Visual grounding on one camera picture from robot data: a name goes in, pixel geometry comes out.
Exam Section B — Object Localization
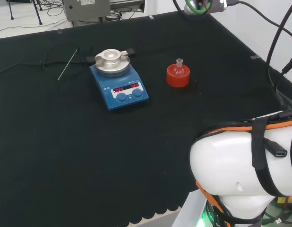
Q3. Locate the black tripod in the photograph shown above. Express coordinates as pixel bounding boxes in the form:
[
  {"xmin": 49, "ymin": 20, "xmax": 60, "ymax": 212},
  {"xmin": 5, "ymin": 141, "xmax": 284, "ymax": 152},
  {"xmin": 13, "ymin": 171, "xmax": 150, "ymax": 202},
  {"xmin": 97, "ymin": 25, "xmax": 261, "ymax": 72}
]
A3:
[{"xmin": 6, "ymin": 0, "xmax": 43, "ymax": 25}]

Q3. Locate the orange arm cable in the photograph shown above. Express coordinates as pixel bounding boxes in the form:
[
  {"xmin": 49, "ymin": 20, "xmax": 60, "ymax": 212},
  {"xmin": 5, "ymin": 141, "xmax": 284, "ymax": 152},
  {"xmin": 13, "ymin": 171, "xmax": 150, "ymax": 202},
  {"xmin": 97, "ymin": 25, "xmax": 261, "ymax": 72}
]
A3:
[{"xmin": 195, "ymin": 119, "xmax": 292, "ymax": 227}]

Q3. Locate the black cable coil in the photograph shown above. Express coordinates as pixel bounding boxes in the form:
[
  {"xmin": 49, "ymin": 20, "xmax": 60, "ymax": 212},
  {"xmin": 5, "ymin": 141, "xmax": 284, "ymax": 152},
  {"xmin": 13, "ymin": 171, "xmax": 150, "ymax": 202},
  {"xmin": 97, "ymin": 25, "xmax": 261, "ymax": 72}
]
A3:
[{"xmin": 104, "ymin": 7, "xmax": 132, "ymax": 21}]

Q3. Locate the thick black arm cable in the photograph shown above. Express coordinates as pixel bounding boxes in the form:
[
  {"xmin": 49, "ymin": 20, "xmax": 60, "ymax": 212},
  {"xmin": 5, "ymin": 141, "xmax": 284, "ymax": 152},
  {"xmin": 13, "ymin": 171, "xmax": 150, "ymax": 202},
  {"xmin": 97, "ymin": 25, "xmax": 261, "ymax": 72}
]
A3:
[
  {"xmin": 227, "ymin": 0, "xmax": 292, "ymax": 42},
  {"xmin": 266, "ymin": 0, "xmax": 292, "ymax": 112}
]

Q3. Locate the black bench cloth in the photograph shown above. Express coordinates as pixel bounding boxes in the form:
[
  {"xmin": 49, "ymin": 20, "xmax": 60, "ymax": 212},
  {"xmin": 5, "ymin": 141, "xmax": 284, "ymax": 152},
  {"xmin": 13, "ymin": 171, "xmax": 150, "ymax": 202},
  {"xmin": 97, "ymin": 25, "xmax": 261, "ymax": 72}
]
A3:
[{"xmin": 0, "ymin": 10, "xmax": 292, "ymax": 227}]

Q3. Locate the heater with blue base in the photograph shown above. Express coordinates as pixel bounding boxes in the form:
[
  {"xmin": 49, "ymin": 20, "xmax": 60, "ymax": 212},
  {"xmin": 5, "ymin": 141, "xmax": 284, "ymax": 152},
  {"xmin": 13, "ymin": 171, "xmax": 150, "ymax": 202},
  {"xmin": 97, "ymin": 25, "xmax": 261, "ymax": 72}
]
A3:
[{"xmin": 86, "ymin": 48, "xmax": 150, "ymax": 113}]

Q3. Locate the thin metal probe rod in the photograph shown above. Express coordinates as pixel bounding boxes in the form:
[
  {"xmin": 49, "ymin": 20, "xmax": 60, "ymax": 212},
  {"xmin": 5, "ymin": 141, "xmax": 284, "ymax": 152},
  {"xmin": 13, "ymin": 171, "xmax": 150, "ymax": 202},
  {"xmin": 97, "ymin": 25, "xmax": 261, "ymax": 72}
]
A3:
[{"xmin": 57, "ymin": 48, "xmax": 79, "ymax": 80}]

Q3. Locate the green cable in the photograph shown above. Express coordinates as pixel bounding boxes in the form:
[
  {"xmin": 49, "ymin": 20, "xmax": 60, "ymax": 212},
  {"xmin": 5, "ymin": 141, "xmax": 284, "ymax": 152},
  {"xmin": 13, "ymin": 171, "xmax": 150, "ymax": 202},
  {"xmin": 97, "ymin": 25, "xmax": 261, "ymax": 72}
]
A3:
[{"xmin": 185, "ymin": 0, "xmax": 211, "ymax": 15}]

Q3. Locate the black cable with blue plug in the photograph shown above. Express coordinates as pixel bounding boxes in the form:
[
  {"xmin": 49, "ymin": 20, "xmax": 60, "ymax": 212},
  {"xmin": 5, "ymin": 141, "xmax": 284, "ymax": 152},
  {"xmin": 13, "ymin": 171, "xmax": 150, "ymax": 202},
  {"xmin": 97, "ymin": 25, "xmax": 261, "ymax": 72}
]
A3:
[{"xmin": 263, "ymin": 138, "xmax": 289, "ymax": 158}]

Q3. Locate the grey equipment box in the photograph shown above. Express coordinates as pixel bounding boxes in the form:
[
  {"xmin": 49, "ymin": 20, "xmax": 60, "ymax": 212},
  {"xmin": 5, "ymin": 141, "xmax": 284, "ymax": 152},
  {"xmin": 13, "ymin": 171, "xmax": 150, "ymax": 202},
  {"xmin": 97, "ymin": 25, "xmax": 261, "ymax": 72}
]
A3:
[{"xmin": 62, "ymin": 0, "xmax": 111, "ymax": 27}]

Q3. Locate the thick black power cable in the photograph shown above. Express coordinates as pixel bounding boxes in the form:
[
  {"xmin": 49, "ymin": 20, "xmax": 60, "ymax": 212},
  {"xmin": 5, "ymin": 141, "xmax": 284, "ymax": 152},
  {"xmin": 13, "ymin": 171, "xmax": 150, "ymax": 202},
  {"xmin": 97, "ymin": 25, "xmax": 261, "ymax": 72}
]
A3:
[{"xmin": 0, "ymin": 60, "xmax": 90, "ymax": 75}]

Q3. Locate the clear round-bottom glass flask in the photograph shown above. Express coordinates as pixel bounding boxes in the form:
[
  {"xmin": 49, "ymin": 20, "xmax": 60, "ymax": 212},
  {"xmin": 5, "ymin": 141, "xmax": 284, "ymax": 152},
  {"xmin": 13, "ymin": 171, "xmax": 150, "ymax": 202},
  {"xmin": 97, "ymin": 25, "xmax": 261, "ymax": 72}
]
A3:
[{"xmin": 172, "ymin": 58, "xmax": 185, "ymax": 77}]

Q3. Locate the red flask ring stand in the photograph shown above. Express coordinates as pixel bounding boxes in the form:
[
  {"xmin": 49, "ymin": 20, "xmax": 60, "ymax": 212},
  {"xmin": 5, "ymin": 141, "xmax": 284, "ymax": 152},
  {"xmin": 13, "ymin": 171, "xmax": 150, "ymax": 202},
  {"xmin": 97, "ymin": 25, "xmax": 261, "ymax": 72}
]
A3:
[{"xmin": 166, "ymin": 63, "xmax": 191, "ymax": 88}]

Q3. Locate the thin black probe cable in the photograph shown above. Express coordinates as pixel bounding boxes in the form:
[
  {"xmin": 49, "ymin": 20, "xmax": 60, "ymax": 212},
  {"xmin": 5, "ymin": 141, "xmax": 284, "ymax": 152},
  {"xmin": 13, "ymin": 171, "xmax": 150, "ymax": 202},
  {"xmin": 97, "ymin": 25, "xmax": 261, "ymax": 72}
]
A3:
[{"xmin": 42, "ymin": 46, "xmax": 94, "ymax": 70}]

